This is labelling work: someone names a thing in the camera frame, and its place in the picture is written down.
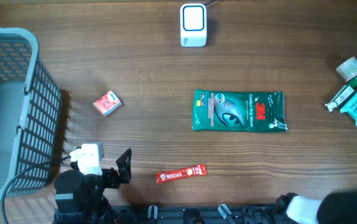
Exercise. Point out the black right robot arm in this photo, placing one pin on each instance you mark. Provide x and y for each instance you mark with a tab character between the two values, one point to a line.
335	208

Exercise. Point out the green 3M gloves package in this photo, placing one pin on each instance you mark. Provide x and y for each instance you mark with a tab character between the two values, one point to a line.
258	112

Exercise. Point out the green lid jar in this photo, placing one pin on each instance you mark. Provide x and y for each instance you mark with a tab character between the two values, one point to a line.
348	71

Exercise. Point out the grey plastic mesh basket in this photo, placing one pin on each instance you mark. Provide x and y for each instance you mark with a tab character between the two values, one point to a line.
30	104

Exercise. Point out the red Nescafe stick sachet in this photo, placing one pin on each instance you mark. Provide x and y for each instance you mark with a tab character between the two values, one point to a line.
167	176

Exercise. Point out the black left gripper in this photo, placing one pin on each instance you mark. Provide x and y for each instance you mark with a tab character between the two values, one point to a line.
114	182

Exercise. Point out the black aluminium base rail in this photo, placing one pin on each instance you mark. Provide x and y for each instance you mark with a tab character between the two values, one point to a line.
246	214

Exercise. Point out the white barcode scanner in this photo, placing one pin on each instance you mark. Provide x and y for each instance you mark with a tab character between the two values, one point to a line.
193	25

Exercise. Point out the small red juice box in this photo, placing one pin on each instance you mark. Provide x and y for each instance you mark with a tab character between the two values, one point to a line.
107	103

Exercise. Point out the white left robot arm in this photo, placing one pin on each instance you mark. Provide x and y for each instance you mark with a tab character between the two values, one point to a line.
80	198

